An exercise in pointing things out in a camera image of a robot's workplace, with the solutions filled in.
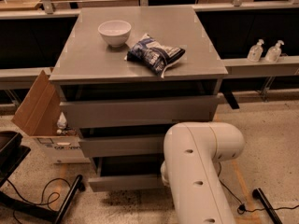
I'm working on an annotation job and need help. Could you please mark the grey drawer cabinet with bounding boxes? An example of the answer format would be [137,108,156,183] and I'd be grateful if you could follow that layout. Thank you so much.
[49,5,229,181]

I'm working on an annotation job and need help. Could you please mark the white bottle in box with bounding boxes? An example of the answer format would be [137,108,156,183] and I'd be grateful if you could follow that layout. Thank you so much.
[57,113,67,130]

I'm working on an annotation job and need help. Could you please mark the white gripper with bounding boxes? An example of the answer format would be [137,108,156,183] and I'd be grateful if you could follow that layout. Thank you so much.
[160,161,170,187]

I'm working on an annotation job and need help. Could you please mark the grey metal rail frame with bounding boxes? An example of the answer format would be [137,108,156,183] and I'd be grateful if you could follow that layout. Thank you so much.
[0,1,299,103]

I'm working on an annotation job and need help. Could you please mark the black stand leg right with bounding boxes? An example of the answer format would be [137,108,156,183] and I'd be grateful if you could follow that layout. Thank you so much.
[252,188,282,224]

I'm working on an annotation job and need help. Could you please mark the clear pump bottle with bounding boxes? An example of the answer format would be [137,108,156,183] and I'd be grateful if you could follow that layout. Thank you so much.
[265,40,284,63]
[247,39,264,63]

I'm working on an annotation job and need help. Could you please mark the grey drawer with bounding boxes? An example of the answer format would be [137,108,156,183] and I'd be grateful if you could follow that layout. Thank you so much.
[61,95,219,128]
[78,133,164,158]
[88,154,164,192]

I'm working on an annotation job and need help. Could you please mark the white ceramic bowl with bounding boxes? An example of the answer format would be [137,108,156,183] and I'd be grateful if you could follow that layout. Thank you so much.
[98,21,132,47]

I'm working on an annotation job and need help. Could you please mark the grey middle drawer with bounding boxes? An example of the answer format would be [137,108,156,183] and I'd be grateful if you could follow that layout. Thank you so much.
[78,133,164,158]

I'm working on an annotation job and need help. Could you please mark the left clear pump bottle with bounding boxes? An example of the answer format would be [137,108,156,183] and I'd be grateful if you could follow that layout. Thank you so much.
[247,39,264,63]

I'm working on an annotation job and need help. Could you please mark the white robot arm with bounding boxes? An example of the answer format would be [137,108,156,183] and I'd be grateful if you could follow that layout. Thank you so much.
[161,122,245,224]

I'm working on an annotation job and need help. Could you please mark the grey bottom drawer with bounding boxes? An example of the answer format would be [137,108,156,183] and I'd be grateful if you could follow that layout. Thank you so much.
[88,154,164,192]

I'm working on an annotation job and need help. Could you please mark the black stand base left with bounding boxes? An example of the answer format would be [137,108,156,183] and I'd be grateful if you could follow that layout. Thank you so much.
[0,175,85,224]

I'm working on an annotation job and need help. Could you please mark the right clear pump bottle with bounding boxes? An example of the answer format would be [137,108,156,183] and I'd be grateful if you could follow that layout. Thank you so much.
[265,40,284,63]

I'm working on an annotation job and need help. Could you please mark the black floor cable right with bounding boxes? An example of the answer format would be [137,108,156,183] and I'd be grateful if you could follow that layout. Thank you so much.
[217,161,299,216]

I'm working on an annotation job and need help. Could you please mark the open cardboard box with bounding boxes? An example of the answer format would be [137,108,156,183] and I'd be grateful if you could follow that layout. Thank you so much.
[12,71,90,163]

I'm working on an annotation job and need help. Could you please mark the blue white snack bag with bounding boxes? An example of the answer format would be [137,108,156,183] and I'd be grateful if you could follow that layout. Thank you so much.
[125,34,185,77]

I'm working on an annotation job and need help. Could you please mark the grey top drawer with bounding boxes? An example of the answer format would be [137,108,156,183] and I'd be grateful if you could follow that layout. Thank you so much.
[61,95,219,128]

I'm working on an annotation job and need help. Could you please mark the black bin left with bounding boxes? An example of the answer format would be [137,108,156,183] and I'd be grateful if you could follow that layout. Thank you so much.
[0,131,31,187]

